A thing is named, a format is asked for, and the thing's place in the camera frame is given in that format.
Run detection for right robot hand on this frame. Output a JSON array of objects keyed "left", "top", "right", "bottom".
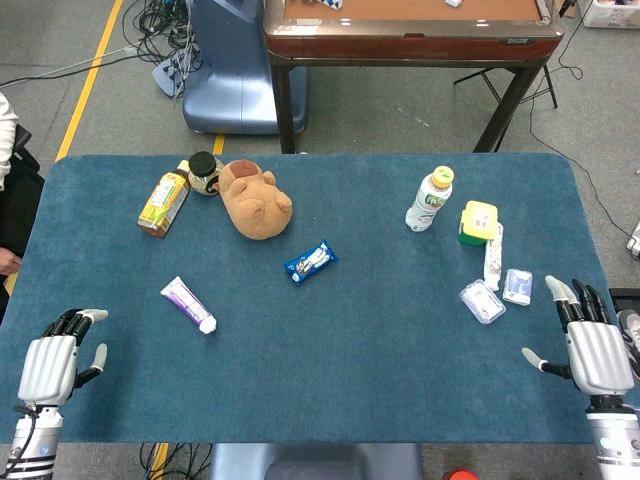
[{"left": 521, "top": 274, "right": 637, "bottom": 401}]

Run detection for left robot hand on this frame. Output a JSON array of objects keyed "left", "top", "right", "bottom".
[{"left": 17, "top": 307, "right": 110, "bottom": 407}]

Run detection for white purple toothpaste tube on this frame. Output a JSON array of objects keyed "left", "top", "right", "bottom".
[{"left": 159, "top": 275, "right": 218, "bottom": 335}]

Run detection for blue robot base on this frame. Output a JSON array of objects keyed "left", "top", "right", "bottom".
[{"left": 182, "top": 0, "right": 309, "bottom": 135}]

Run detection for white drink bottle yellow cap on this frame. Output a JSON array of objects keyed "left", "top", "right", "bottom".
[{"left": 404, "top": 165, "right": 456, "bottom": 233}]

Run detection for grey sneaker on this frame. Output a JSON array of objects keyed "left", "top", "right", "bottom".
[{"left": 617, "top": 308, "right": 640, "bottom": 364}]

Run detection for small white blue packet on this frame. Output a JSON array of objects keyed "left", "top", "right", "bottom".
[{"left": 502, "top": 268, "right": 534, "bottom": 307}]

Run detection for clear plastic floss box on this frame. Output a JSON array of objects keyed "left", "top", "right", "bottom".
[{"left": 458, "top": 278, "right": 507, "bottom": 326}]

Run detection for green box yellow lid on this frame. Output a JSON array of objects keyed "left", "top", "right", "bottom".
[{"left": 457, "top": 200, "right": 500, "bottom": 247}]

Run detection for yellow juice carton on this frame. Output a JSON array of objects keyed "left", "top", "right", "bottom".
[{"left": 137, "top": 168, "right": 192, "bottom": 239}]

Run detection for person in white top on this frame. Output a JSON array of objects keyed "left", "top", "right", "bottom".
[{"left": 0, "top": 92, "right": 24, "bottom": 277}]

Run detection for blue table mat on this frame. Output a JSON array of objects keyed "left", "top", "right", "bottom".
[{"left": 0, "top": 152, "right": 636, "bottom": 446}]

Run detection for glass jar black lid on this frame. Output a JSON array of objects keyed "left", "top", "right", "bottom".
[{"left": 187, "top": 151, "right": 225, "bottom": 197}]

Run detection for brown plush toy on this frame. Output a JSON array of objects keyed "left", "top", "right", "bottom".
[{"left": 215, "top": 158, "right": 294, "bottom": 241}]

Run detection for blue cookie packet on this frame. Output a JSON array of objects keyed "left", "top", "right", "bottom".
[{"left": 283, "top": 239, "right": 340, "bottom": 287}]

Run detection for blue grey robot torso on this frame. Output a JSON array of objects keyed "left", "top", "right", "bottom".
[{"left": 208, "top": 442, "right": 426, "bottom": 480}]

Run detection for grey power strip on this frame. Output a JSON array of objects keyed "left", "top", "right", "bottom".
[{"left": 151, "top": 47, "right": 194, "bottom": 99}]

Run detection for white storage box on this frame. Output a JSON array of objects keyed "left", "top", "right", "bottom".
[{"left": 582, "top": 0, "right": 640, "bottom": 30}]

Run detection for brown mahjong table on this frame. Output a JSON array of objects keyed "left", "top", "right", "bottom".
[{"left": 263, "top": 0, "right": 566, "bottom": 154}]

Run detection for black cables under table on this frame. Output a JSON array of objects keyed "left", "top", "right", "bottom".
[{"left": 139, "top": 442, "right": 214, "bottom": 480}]

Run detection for thin black floor cable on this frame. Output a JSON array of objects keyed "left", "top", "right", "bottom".
[{"left": 529, "top": 0, "right": 634, "bottom": 239}]

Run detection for white floor cable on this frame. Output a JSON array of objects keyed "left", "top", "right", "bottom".
[{"left": 0, "top": 44, "right": 141, "bottom": 89}]

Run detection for black cable bundle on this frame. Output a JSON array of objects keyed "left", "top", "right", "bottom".
[{"left": 122, "top": 0, "right": 204, "bottom": 66}]

